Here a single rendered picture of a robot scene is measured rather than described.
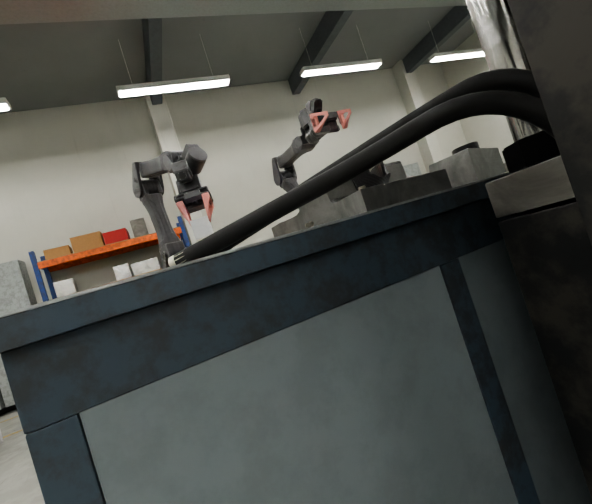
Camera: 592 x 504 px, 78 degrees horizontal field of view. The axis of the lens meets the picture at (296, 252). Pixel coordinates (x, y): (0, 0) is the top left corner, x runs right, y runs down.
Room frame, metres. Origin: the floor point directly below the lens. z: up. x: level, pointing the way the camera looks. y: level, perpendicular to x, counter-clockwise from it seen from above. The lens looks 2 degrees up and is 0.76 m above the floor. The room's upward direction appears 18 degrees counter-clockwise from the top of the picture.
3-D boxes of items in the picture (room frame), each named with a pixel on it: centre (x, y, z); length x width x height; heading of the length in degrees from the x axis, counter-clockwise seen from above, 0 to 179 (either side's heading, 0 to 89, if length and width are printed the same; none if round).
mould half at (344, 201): (1.03, -0.17, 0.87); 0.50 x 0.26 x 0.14; 26
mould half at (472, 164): (1.26, -0.46, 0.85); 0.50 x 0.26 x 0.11; 43
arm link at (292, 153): (1.56, -0.11, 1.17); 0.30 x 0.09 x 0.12; 27
